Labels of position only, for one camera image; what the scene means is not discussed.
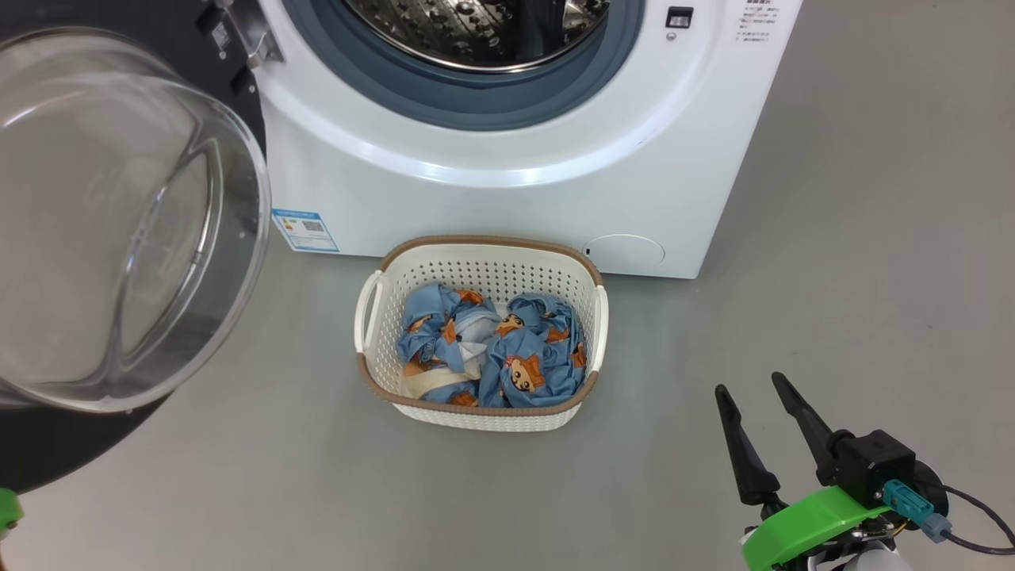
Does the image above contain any white front-load washing machine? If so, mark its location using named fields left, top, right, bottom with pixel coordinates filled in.
left=230, top=0, right=803, bottom=280

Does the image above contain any white perforated basket brown rim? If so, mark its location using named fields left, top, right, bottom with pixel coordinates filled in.
left=354, top=236, right=610, bottom=433

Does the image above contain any thin black cable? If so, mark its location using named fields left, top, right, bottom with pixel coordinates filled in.
left=940, top=485, right=1015, bottom=556

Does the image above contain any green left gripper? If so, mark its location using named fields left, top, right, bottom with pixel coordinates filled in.
left=0, top=488, right=23, bottom=542

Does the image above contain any round white filter cover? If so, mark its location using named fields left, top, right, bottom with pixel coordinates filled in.
left=584, top=234, right=665, bottom=270

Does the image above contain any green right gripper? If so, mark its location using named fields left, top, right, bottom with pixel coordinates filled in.
left=715, top=373, right=901, bottom=571

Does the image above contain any black round glass washer door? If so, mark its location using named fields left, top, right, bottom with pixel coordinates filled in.
left=0, top=0, right=272, bottom=494

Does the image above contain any teal grey cable connector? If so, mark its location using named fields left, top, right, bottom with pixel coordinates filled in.
left=883, top=479, right=952, bottom=544

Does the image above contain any blue cartoon garment white lining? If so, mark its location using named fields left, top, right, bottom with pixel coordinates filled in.
left=396, top=284, right=500, bottom=407

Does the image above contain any blue energy label sticker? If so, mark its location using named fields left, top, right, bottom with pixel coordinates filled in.
left=272, top=209, right=340, bottom=253

